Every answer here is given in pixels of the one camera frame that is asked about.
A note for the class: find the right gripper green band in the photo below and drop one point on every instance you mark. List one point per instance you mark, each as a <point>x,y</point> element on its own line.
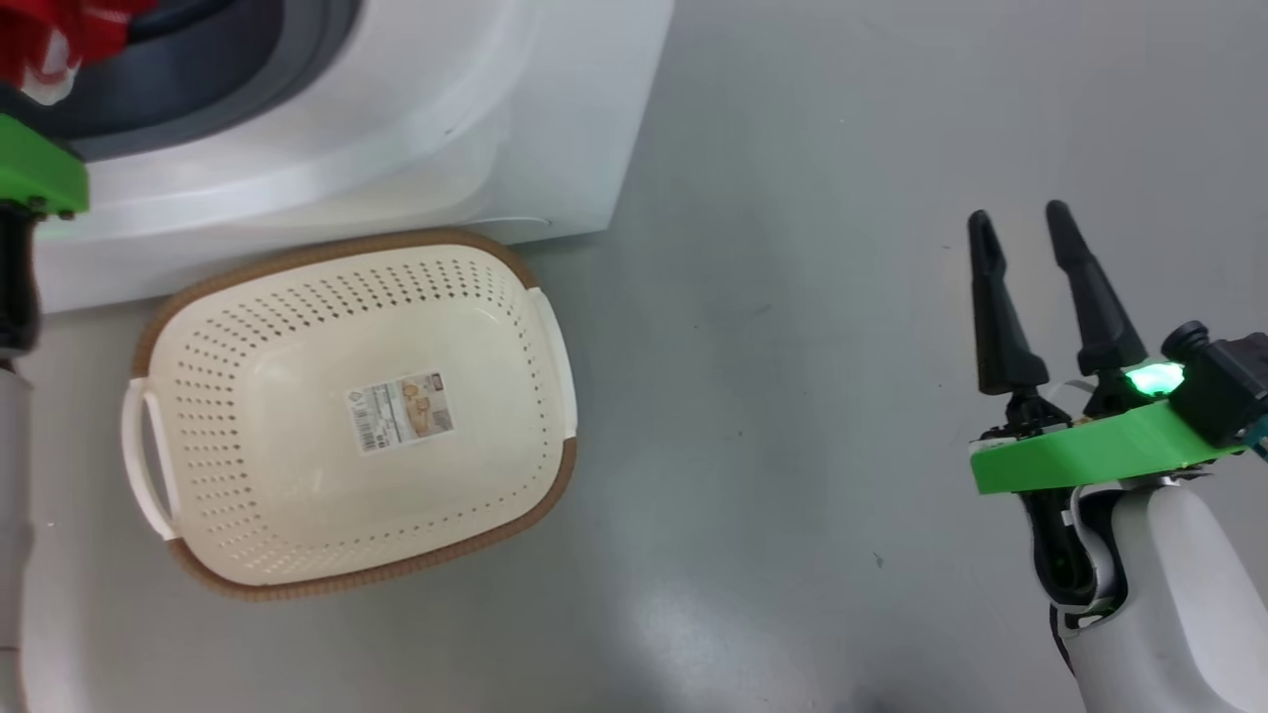
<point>1090,456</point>

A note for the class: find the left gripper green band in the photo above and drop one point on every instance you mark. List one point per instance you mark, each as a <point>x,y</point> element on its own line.
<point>35,178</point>

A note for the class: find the red and white garment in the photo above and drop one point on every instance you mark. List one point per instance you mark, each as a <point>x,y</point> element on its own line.
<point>59,30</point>

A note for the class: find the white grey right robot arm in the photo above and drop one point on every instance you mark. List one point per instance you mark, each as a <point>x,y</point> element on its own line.
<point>1179,614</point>

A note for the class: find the grey rubber door gasket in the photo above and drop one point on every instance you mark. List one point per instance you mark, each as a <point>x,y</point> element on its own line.
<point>248,79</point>

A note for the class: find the white front-load washing machine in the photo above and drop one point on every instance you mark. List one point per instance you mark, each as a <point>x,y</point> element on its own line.
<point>396,119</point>

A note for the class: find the cream laundry basket brown rim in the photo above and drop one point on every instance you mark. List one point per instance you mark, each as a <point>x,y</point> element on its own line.
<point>297,475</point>

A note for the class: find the product label sticker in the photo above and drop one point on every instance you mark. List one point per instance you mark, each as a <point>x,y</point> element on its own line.
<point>401,411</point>

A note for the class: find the round white filter cover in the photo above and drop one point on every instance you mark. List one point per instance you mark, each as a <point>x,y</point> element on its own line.
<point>525,222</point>

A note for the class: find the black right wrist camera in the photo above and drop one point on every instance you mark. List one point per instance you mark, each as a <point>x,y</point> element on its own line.
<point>1223,381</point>

